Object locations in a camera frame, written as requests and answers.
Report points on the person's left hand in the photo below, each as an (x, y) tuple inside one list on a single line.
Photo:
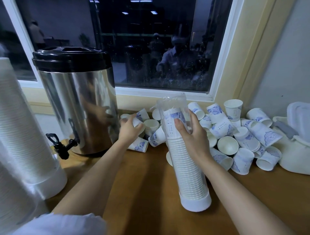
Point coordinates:
[(129, 131)]

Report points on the person's right hand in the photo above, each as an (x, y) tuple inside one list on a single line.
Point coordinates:
[(194, 143)]

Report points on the single blue-printed paper cup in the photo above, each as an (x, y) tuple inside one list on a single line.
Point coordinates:
[(137, 121)]

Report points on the nested stack of paper cups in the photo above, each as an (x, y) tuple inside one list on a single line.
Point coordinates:
[(24, 135), (191, 179), (12, 198)]

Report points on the pile of paper cups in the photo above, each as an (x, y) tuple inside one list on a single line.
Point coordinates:
[(242, 138)]

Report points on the person's left forearm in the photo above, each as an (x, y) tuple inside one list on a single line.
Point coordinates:
[(89, 186)]

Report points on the person's right forearm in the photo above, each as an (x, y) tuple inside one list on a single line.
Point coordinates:
[(247, 198)]

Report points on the person's grey shirt sleeve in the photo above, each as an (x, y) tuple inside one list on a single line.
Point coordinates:
[(63, 225)]

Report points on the stainless steel water dispenser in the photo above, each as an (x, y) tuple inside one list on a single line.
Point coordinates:
[(77, 101)]

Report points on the white framed window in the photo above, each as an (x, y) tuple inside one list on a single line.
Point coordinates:
[(155, 38)]

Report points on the translucent plastic box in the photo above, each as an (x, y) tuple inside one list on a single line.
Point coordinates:
[(295, 152)]

